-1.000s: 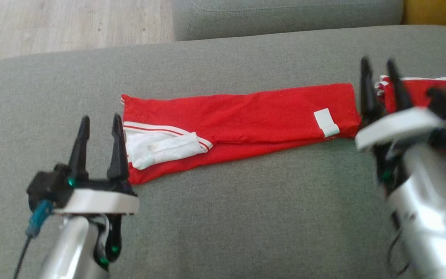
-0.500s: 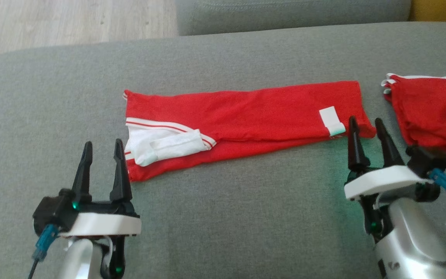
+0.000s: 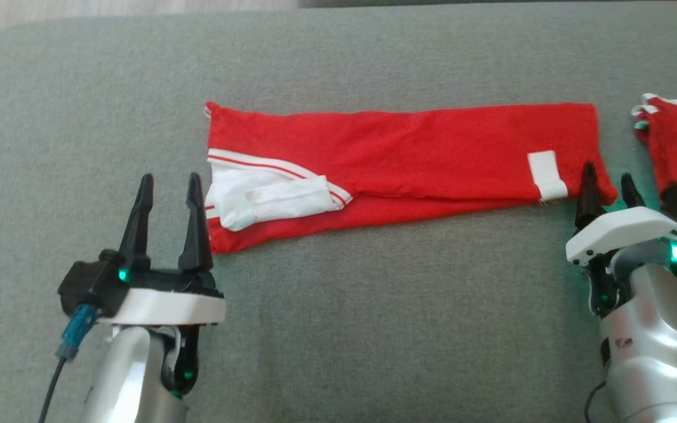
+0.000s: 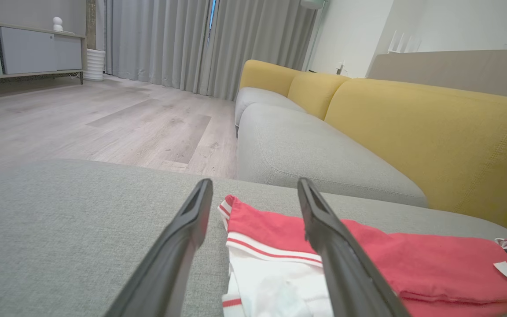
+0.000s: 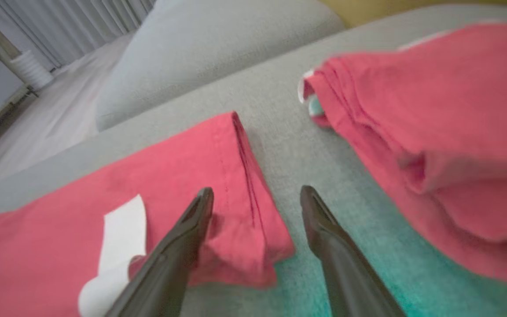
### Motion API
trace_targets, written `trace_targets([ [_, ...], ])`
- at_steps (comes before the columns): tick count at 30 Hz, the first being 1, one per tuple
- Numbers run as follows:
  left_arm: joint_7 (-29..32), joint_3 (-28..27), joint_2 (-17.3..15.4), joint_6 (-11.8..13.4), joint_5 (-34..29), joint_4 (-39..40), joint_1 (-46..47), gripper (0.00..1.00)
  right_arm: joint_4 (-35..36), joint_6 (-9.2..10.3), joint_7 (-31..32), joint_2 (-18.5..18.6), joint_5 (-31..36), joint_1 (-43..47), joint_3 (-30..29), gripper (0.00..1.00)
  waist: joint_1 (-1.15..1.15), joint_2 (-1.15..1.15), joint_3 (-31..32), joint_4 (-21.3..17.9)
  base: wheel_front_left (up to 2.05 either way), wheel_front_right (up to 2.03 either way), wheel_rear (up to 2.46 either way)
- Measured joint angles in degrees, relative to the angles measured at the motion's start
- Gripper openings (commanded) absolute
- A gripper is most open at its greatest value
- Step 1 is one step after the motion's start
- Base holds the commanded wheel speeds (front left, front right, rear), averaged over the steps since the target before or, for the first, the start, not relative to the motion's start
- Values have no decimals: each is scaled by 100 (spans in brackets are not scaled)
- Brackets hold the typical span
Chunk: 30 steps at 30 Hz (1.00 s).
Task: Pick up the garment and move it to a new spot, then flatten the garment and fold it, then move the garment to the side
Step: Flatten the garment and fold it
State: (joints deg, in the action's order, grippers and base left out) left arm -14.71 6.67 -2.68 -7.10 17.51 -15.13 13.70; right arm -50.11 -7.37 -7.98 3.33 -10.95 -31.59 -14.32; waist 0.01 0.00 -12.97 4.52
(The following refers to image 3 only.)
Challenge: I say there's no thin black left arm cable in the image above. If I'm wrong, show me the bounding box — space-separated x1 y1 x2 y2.
37 357 68 423

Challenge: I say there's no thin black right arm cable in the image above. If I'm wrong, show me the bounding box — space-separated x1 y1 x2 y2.
584 380 609 423

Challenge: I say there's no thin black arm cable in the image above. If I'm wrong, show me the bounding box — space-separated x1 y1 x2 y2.
37 357 68 423
584 380 609 423

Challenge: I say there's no red white Bulls 23 jersey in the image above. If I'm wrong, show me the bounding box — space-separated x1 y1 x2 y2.
203 101 619 255

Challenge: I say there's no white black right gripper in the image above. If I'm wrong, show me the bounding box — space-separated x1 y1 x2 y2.
565 162 677 268

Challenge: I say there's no blue left camera cable plug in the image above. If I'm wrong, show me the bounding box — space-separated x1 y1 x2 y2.
56 304 100 361

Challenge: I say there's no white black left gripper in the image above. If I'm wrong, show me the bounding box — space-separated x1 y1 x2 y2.
98 172 227 327

